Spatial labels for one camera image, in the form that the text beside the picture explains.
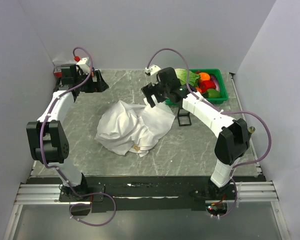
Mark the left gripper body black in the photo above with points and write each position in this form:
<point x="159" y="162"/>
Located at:
<point x="90" y="86"/>

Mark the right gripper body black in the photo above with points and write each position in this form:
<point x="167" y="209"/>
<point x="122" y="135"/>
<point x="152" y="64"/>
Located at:
<point x="161" y="92"/>

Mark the white garment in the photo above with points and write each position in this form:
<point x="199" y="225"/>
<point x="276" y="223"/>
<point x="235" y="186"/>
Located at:
<point x="124" y="125"/>

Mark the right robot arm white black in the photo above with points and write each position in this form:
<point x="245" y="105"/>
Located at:
<point x="233" y="137"/>

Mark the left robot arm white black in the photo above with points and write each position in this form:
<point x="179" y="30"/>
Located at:
<point x="47" y="140"/>

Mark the gold brooch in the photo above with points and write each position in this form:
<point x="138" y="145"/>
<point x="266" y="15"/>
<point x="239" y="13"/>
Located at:
<point x="136" y="147"/>

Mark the toy cabbage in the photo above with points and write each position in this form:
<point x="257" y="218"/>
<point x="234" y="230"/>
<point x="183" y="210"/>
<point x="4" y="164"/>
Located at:
<point x="182" y="75"/>

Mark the toy red bell pepper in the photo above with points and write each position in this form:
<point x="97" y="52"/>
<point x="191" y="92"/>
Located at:
<point x="206" y="85"/>

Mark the toy orange fruit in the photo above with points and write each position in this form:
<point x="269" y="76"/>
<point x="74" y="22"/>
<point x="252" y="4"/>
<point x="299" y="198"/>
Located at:
<point x="204" y="77"/>

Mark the red white carton box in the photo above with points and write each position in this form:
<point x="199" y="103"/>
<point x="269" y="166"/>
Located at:
<point x="57" y="72"/>

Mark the toy green bell pepper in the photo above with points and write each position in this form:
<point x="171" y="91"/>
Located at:
<point x="211" y="93"/>

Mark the toy purple eggplant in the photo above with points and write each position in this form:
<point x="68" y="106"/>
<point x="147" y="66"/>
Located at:
<point x="214" y="79"/>

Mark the green plastic basket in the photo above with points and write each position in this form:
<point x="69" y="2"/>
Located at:
<point x="223" y="91"/>

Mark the green glass bottle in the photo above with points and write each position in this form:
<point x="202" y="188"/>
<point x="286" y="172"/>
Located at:
<point x="251" y="130"/>

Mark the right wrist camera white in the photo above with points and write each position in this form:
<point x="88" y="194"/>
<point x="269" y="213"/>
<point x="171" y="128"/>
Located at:
<point x="151" y="73"/>

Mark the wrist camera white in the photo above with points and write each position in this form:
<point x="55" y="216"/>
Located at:
<point x="83" y="63"/>
<point x="151" y="73"/>

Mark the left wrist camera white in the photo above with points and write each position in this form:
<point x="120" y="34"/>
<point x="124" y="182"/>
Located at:
<point x="83" y="63"/>

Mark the small black frame stand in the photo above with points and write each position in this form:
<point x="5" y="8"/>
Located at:
<point x="183" y="118"/>

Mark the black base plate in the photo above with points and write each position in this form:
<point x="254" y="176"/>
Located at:
<point x="141" y="193"/>

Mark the aluminium rail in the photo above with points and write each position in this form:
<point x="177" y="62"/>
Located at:
<point x="50" y="194"/>

